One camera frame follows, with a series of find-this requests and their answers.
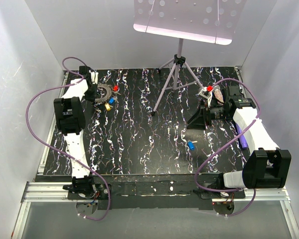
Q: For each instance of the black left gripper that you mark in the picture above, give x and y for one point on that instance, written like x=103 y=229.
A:
x=92 y=97

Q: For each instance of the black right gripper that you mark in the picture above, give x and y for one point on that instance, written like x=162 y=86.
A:
x=197 y=121

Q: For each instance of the round metal keyring disc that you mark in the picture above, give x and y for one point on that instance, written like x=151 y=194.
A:
x=104 y=93

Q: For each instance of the blue tagged key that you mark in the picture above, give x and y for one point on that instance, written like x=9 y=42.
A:
x=191 y=144

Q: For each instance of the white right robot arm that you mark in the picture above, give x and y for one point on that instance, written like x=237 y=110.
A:
x=268 y=165

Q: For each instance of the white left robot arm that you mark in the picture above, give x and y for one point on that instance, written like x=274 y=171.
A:
x=71 y=122

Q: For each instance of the yellow key tag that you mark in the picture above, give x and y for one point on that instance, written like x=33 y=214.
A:
x=108 y=106

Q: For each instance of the blue key tag on disc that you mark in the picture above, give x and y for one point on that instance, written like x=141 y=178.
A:
x=112 y=100

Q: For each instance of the red key tag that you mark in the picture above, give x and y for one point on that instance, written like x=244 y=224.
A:
x=116 y=90

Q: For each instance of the glitter toy microphone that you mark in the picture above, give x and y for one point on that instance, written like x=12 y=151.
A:
x=217 y=95

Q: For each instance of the purple toy microphone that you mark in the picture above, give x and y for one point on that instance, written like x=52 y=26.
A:
x=242 y=139

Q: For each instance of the black front mounting bar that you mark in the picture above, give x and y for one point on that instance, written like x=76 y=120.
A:
x=150 y=191

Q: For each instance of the lilac music stand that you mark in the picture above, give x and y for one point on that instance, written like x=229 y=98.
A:
x=209 y=21

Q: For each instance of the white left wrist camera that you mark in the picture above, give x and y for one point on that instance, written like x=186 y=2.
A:
x=94 y=77

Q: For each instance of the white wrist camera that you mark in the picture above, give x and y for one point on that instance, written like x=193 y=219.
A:
x=204 y=93
x=94 y=77

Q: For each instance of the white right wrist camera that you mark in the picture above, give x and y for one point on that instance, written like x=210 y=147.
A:
x=204 y=93

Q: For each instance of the aluminium frame rail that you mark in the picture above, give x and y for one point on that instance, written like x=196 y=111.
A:
x=47 y=212

